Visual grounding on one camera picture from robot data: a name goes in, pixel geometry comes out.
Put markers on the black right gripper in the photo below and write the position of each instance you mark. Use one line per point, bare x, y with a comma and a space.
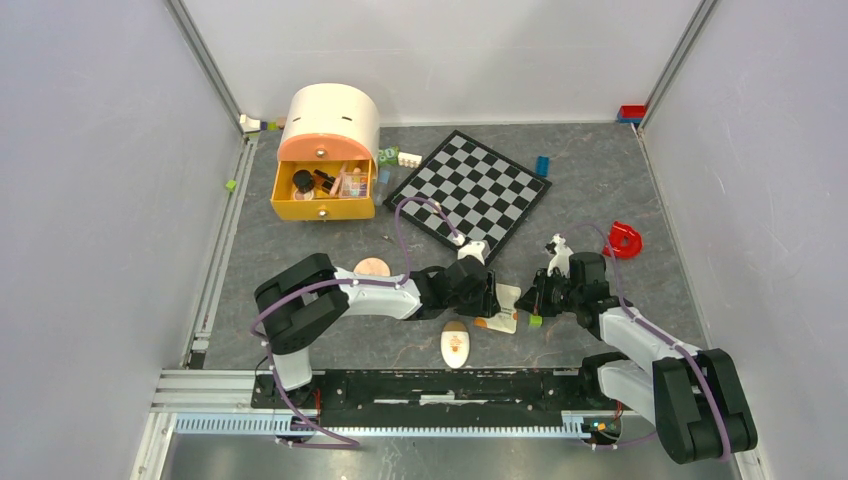
533, 300

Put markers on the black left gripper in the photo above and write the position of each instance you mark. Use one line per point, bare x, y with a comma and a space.
486, 304

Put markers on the white orange sachet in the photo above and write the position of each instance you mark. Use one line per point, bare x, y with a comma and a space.
505, 320

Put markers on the small green cube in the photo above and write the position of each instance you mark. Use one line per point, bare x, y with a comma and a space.
535, 321

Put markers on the round pink compact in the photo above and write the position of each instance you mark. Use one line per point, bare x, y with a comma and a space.
373, 266

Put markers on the colourful eyeshadow palette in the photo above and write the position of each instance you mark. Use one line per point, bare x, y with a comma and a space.
354, 185

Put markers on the small round pink jar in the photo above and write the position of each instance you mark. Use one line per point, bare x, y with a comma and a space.
303, 196

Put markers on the black round cap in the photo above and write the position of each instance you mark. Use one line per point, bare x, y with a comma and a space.
303, 181

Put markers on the yellow drawer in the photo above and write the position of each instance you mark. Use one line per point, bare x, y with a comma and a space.
322, 207

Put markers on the pink lip pencil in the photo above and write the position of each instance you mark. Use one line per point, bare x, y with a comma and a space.
338, 179

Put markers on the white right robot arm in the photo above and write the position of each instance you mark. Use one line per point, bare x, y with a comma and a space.
693, 397

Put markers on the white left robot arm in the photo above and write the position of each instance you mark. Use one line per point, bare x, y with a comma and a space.
299, 304

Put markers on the red letter D toy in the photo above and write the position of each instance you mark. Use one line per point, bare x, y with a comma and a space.
624, 242

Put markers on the black grey chessboard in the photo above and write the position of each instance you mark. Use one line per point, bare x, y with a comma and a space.
485, 195

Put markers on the blue lego brick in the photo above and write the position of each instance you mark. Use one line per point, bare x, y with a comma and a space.
542, 166

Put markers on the white lego brick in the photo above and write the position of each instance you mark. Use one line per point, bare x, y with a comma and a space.
408, 160

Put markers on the green toy block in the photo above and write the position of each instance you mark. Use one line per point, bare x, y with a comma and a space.
388, 156

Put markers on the red blue bricks corner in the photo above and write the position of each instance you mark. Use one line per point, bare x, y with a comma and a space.
631, 114

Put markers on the white round drawer organizer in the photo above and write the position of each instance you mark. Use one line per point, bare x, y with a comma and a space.
334, 108

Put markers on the black mounting rail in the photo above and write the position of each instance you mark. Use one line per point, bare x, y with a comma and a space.
535, 397

